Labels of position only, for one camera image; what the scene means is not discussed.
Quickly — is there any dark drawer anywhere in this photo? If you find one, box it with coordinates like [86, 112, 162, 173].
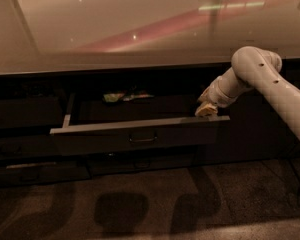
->
[0, 135, 59, 160]
[87, 154, 193, 175]
[50, 94, 230, 156]
[0, 161, 91, 188]
[0, 97, 63, 129]

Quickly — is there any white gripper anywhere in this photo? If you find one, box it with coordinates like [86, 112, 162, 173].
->
[195, 68, 252, 117]

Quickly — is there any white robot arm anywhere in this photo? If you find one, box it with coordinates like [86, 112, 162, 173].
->
[195, 46, 300, 141]

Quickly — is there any green snack bag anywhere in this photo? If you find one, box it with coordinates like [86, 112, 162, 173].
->
[103, 91, 153, 103]

